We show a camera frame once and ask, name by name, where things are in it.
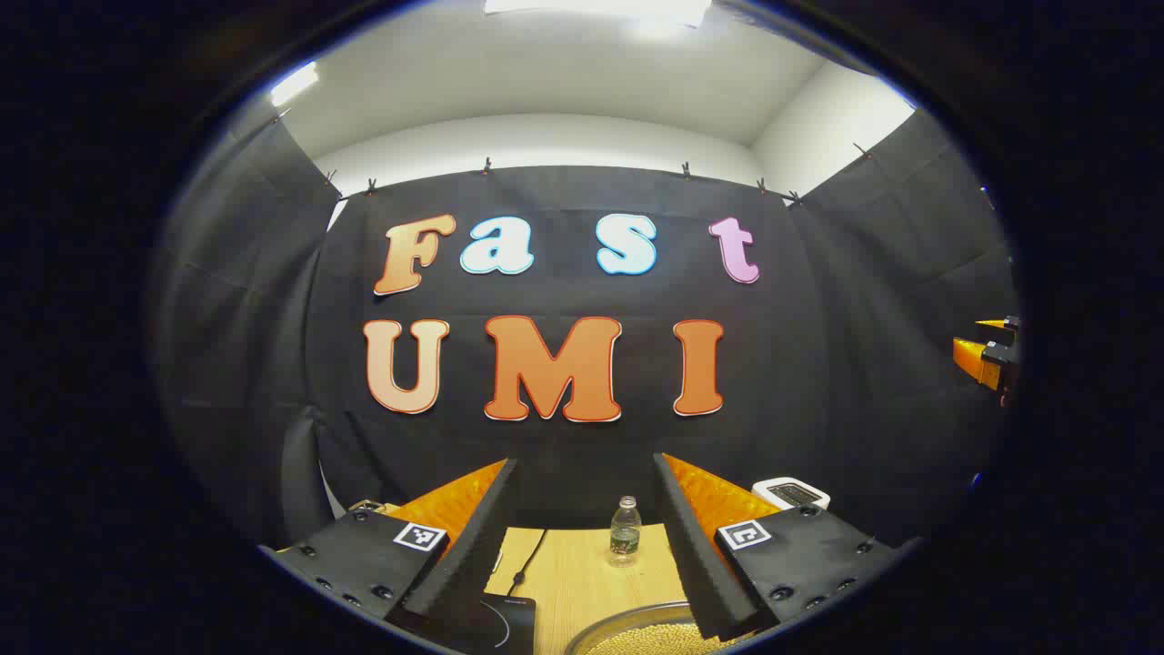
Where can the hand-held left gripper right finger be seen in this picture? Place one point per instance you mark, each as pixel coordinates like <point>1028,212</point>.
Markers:
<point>691,564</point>

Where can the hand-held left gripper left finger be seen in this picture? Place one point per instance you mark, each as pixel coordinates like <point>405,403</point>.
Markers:
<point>473,546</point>

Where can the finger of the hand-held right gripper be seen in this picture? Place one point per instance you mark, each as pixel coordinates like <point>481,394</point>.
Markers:
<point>1009,326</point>
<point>968,357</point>

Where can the black induction cooktop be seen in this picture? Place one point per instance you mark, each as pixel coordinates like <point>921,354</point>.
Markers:
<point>509,628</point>

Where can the clear plastic water bottle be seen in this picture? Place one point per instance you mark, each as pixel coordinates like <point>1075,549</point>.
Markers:
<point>626,537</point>

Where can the heap of yellow soybeans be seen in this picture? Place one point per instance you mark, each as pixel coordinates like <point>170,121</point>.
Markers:
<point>655,641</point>

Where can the white toaster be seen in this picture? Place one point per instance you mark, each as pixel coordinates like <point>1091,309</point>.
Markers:
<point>791,494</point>

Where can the dark chair back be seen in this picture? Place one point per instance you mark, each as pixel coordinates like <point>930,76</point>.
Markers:
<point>300,473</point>

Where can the row of black cloth clips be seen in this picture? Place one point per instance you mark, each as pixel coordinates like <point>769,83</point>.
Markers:
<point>486,166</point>

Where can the narrow ceiling light panel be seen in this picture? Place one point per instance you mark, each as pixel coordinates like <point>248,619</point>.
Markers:
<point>294,84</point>

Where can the large ceiling light panel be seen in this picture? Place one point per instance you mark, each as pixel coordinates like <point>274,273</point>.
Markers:
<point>591,7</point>

